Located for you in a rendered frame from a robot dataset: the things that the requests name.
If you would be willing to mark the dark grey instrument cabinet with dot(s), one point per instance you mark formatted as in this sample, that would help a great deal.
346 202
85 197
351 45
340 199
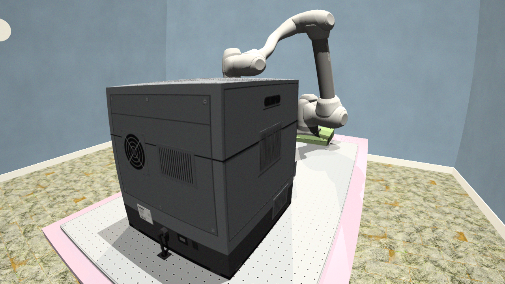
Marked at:
205 168

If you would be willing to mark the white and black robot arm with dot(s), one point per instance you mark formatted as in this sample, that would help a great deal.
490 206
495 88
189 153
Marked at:
327 110

